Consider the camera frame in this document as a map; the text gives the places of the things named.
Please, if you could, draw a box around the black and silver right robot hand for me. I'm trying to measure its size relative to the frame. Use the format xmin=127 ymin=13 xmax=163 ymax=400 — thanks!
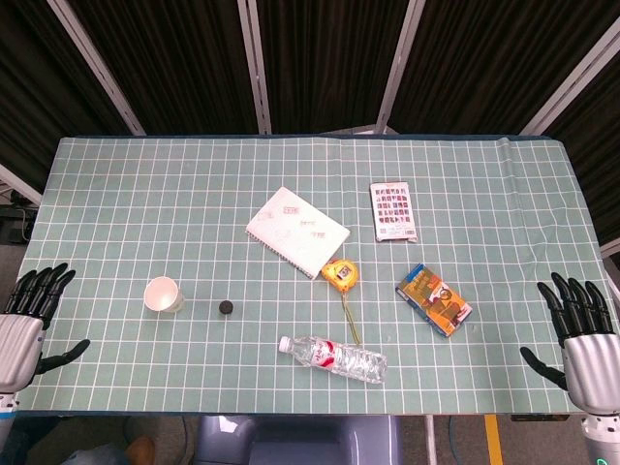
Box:
xmin=519 ymin=272 xmax=620 ymax=415

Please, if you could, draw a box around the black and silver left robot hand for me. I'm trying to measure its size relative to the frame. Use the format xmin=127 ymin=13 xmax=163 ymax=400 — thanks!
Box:
xmin=0 ymin=263 xmax=92 ymax=394

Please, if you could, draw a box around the white paper cup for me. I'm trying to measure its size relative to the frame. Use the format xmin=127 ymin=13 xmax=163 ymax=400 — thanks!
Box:
xmin=142 ymin=275 xmax=185 ymax=315

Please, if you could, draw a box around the grey robot torso base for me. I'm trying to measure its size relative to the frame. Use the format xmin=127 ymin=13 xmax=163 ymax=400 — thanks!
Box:
xmin=193 ymin=415 xmax=404 ymax=465

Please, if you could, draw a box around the clear plastic water bottle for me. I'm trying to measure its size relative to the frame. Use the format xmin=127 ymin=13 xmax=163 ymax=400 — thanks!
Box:
xmin=277 ymin=334 xmax=388 ymax=385

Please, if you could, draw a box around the white table leg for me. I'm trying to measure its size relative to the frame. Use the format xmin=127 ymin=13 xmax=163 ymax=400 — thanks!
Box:
xmin=423 ymin=415 xmax=438 ymax=465

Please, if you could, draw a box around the yellow tape measure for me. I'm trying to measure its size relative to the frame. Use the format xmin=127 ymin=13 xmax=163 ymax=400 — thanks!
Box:
xmin=320 ymin=259 xmax=363 ymax=346

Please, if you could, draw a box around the white aluminium frame post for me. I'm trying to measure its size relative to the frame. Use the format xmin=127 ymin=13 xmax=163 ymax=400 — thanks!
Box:
xmin=47 ymin=0 xmax=146 ymax=137
xmin=517 ymin=26 xmax=620 ymax=137
xmin=375 ymin=0 xmax=427 ymax=135
xmin=0 ymin=163 xmax=44 ymax=204
xmin=236 ymin=0 xmax=272 ymax=136

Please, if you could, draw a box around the white spiral notebook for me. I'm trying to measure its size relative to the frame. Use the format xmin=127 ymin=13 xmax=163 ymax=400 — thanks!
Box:
xmin=245 ymin=186 xmax=352 ymax=281

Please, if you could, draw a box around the black curtain panel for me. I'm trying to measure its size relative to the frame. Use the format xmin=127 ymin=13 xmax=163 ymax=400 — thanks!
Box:
xmin=255 ymin=0 xmax=413 ymax=135
xmin=389 ymin=0 xmax=620 ymax=135
xmin=67 ymin=0 xmax=258 ymax=136
xmin=0 ymin=0 xmax=133 ymax=195

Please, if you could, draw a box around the green white-grid tablecloth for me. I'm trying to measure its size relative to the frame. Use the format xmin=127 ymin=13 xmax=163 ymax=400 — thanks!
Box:
xmin=12 ymin=135 xmax=612 ymax=418

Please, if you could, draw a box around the white picture-grid card box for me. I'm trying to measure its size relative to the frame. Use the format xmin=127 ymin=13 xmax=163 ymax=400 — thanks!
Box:
xmin=369 ymin=180 xmax=419 ymax=243

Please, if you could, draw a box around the blue and orange box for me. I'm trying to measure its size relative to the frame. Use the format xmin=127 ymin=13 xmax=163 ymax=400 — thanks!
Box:
xmin=394 ymin=263 xmax=473 ymax=336

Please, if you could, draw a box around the yellow floor tape strip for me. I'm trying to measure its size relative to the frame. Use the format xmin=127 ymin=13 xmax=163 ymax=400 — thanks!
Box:
xmin=483 ymin=415 xmax=503 ymax=465

